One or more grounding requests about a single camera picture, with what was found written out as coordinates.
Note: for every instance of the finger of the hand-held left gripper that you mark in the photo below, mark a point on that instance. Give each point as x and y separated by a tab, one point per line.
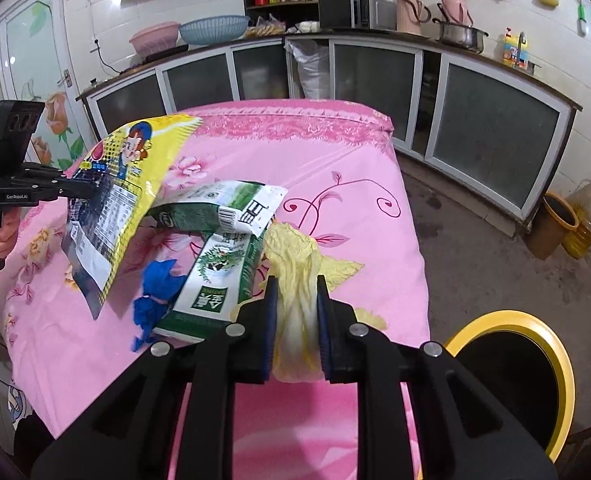
75	192
45	167

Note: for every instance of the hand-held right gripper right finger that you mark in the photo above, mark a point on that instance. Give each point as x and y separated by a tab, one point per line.
323	355

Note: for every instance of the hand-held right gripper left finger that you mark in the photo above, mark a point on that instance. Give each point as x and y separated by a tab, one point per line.
271	340

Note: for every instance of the yellow cartoon snack bag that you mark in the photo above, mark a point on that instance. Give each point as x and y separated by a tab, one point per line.
120	170

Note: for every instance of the yellow wrapper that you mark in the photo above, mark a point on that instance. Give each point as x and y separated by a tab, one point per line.
298	280

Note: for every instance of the green white carton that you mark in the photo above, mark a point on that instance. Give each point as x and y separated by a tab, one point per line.
215	280

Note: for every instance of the blue glove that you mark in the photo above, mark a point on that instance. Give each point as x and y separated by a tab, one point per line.
158	285

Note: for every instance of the green white plastic bag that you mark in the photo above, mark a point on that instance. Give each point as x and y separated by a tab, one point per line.
215	205

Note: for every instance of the yellow rimmed trash can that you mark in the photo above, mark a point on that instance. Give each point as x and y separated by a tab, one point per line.
515	390

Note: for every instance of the flower printed glass door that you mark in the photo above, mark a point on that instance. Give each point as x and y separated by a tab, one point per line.
30	60

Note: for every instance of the black induction cooker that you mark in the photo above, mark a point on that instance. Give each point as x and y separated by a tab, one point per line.
165	53

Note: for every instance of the pink plastic basin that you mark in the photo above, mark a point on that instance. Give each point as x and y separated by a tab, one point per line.
153	40

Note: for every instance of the blue plastic basket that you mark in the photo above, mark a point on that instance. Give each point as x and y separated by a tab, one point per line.
213	31

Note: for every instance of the white cartoon printed bag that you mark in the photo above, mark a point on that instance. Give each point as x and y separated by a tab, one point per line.
19	405

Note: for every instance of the plastic bag of bread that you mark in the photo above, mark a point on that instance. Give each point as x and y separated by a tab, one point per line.
265	27

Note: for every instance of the brown bucket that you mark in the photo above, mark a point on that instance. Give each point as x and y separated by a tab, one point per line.
550	230

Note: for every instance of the white woven sack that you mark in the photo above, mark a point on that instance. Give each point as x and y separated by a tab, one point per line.
310	70

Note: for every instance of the white kitchen cabinet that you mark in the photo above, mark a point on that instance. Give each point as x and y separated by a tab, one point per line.
490	125

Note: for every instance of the white buns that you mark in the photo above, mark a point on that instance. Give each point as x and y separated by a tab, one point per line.
308	26

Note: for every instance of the large cooking oil jug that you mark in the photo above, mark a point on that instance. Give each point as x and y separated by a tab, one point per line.
588	220

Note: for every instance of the silver microwave oven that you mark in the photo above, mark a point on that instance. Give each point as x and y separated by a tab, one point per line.
338	12

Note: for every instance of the steel pot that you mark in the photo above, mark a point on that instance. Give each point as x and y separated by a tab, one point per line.
458	37

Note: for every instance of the pink thermos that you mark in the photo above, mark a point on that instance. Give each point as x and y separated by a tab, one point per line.
453	2
408	10

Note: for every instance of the yellow dish soap bottle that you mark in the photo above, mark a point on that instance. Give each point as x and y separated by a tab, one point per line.
510	50

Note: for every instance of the metal faucet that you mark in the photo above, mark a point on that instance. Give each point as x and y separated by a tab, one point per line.
522	45

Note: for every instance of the green white brush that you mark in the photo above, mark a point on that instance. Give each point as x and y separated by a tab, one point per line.
582	17

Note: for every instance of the white wall socket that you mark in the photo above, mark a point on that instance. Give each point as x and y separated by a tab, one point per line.
96	43

